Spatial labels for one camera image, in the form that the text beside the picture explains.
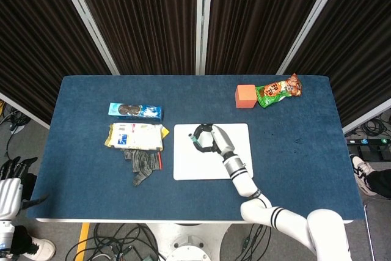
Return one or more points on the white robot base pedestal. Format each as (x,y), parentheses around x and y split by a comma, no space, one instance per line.
(189,239)

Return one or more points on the white partition post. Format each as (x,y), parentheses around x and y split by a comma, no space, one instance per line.
(88,22)
(204,19)
(311,22)

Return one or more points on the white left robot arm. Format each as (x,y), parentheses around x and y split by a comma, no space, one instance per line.
(4,236)

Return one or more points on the black trouser leg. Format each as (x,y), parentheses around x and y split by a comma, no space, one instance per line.
(382,183)

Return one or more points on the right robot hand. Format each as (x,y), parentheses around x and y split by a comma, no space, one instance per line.
(221,140)

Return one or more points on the black power strip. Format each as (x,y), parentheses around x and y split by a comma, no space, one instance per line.
(369,141)

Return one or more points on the orange foam cube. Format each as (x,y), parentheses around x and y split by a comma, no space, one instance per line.
(246,96)

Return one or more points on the blue cookie box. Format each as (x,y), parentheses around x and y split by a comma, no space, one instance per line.
(146,111)

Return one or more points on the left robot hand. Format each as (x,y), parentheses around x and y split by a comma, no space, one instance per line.
(9,193)

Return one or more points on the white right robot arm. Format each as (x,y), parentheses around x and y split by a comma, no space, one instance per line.
(275,212)

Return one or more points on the white yellow snack package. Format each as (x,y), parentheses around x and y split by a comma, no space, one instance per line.
(137,135)

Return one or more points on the grey striped sock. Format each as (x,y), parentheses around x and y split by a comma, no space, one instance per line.
(143,163)

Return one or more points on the white rectangular board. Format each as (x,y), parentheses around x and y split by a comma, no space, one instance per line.
(189,166)

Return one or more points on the blue table cloth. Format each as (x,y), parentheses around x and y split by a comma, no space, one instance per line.
(91,197)

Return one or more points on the green orange snack bag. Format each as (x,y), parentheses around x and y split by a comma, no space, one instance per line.
(272,93)

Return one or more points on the white black sneaker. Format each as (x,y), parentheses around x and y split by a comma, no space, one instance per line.
(362,172)

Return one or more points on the green white marker pen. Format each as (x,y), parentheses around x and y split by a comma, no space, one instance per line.
(194,141)

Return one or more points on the white shoe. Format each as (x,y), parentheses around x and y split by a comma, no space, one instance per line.
(41,247)

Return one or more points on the white partition bottom rail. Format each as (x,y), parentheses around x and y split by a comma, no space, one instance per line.
(366,117)
(24,109)

